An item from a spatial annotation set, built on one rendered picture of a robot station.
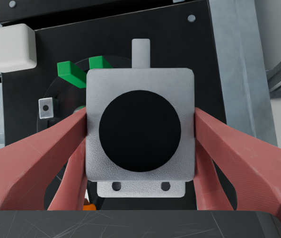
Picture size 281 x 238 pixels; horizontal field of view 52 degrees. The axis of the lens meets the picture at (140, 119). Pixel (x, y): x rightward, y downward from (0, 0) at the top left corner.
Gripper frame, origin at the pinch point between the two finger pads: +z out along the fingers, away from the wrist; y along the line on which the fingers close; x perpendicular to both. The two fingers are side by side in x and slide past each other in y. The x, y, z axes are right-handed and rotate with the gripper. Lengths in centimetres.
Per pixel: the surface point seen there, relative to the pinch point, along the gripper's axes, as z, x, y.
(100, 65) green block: 11.8, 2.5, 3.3
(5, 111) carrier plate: 16.8, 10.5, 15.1
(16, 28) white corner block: 20.9, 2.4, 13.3
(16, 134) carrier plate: 14.9, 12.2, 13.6
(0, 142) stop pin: 14.9, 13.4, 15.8
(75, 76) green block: 12.5, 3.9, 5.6
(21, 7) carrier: 24.7, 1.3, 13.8
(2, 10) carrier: 25.0, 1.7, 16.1
